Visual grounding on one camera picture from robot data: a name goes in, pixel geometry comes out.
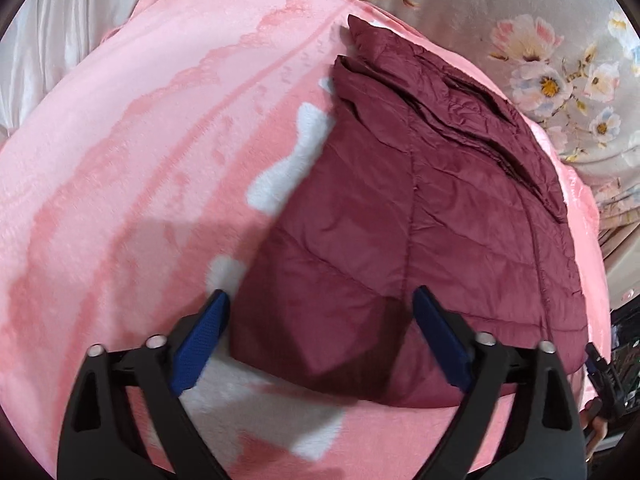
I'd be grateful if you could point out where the white satin curtain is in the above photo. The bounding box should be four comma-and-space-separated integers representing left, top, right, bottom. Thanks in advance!
1, 0, 139, 140

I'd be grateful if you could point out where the grey floral bed sheet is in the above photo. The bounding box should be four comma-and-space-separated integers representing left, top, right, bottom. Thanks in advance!
304, 0, 640, 271

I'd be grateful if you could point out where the maroon quilted jacket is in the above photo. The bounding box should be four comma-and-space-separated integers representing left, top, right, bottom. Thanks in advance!
230, 18, 588, 408

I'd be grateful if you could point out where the pink fleece blanket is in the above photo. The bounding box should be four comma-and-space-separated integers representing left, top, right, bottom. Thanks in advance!
0, 0, 614, 480

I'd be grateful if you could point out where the person's right hand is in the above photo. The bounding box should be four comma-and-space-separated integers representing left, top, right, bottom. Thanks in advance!
579, 398, 608, 462

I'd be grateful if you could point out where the cluttered dark shelf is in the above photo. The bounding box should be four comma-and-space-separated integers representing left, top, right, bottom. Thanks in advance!
611, 298, 640, 411

